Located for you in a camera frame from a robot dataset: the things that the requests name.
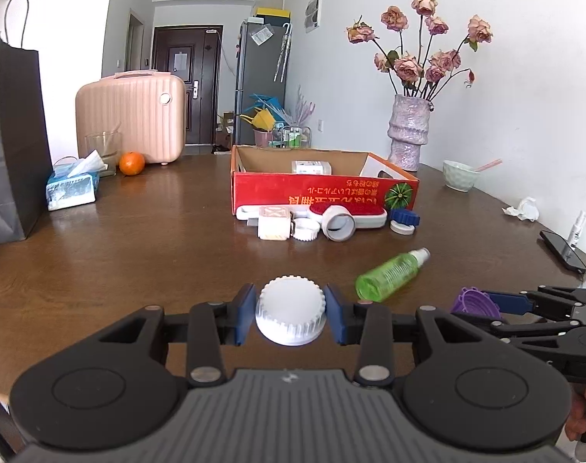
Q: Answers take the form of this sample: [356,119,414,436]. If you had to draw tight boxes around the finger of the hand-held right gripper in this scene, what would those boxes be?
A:
[481,286,586,321]
[454,313,583,349]

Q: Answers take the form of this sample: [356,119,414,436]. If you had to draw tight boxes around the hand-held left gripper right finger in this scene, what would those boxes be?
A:
[323,284,487,389]

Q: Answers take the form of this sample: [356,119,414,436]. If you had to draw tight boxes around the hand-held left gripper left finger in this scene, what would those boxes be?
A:
[100,284,258,389]

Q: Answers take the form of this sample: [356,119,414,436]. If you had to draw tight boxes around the purple ridged lid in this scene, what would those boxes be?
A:
[450,287,502,320]

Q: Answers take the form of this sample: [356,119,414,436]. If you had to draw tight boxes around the large white ridged lid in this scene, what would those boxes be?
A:
[254,276,327,346]

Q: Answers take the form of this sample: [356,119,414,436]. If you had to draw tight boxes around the green spray bottle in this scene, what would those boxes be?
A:
[355,247,431,302]

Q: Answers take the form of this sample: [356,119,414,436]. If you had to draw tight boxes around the small white ridged lid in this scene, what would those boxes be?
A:
[292,218,321,243]

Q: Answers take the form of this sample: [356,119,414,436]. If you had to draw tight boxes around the white cube block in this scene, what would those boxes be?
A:
[257,206,294,241]

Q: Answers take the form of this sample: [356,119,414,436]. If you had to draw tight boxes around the red and white lint brush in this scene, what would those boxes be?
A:
[235,201,388,230]

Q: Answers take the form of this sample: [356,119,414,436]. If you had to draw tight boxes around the blue ridged lid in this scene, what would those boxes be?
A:
[388,209,421,227]

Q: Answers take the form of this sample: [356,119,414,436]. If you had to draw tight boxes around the red cardboard box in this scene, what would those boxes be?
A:
[230,145,420,218]

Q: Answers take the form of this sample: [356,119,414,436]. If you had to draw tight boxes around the person's right hand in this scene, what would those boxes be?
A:
[564,380,586,444]

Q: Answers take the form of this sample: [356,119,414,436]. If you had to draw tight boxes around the black smartphone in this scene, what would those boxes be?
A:
[540,230,586,272]

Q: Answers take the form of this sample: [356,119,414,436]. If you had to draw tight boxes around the crumpled white tissue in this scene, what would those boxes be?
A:
[502,197,541,223]

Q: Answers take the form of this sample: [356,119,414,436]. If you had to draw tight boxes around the small clear spray bottle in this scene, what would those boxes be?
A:
[567,211,586,252]

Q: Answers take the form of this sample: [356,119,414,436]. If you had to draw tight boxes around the pale green bowl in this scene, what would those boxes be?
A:
[442,160,482,193]

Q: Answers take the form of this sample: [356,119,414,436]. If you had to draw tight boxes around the white labelled jar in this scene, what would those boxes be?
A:
[291,159,332,176]

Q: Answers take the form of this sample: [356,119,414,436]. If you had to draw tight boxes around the cardboard boxes on floor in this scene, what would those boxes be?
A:
[215,112,236,152]

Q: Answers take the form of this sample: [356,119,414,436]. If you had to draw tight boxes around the orange fruit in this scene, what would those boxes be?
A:
[119,152,145,176]

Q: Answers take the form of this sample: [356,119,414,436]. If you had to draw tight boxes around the pink textured vase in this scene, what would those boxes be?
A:
[387,94,434,172]

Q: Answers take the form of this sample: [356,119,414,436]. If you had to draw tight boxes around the blue and yellow plastic hangers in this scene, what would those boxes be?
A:
[239,91,286,131]

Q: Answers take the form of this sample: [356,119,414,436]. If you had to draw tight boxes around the blue tissue pack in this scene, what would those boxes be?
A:
[45,149,108,211]

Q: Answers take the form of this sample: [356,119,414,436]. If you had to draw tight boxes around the clear glass container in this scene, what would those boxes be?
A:
[85,131,123,177]

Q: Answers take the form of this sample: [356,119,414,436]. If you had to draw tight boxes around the pink suitcase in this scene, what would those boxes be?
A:
[75,70,188,167]

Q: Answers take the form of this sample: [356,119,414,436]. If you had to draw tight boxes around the grey refrigerator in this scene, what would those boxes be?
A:
[234,19,291,146]

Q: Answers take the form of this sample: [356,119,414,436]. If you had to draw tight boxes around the dark brown entrance door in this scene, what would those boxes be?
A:
[151,24,224,148]

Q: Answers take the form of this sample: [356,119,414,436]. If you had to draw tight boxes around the dried pink roses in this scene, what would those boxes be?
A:
[346,0,493,102]

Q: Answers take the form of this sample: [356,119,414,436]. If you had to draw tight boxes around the clear folded umbrella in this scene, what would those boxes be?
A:
[273,22,293,83]

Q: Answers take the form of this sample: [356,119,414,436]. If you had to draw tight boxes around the black paper bag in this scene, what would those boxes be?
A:
[0,0,54,246]

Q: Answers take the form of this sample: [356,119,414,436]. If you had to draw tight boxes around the grey interior door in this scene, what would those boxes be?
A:
[127,8,145,75]

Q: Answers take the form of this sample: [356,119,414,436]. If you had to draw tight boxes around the yellow box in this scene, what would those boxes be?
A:
[253,7,292,23]

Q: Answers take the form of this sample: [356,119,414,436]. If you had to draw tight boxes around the wire rack with bottles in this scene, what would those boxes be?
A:
[273,124,313,149]

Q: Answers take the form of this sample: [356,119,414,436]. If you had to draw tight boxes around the white wall panel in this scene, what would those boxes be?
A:
[304,0,323,34]

